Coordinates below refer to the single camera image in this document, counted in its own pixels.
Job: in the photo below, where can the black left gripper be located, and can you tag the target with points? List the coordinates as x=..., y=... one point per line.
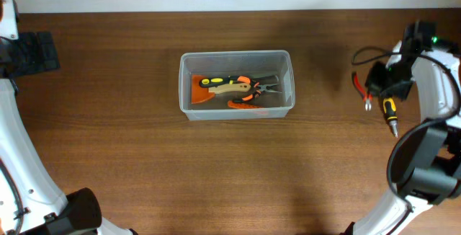
x=39, y=52

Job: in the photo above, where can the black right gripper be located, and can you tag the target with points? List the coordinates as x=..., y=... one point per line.
x=386, y=84

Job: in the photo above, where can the yellow black screwdriver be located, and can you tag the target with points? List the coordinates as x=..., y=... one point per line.
x=390, y=114

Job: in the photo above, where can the orange cutting pliers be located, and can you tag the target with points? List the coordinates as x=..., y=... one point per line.
x=366, y=96

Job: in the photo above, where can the orange long nose pliers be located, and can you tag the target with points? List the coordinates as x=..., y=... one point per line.
x=256, y=88

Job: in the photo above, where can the metal file yellow black handle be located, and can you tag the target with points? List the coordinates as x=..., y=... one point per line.
x=218, y=81

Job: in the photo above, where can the red scraper wooden handle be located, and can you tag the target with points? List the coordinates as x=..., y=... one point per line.
x=200, y=95

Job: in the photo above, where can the clear plastic container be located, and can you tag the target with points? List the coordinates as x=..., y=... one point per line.
x=229, y=63

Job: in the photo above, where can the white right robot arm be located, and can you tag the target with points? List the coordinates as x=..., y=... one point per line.
x=423, y=169

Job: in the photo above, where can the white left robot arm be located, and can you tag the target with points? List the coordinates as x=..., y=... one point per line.
x=31, y=202

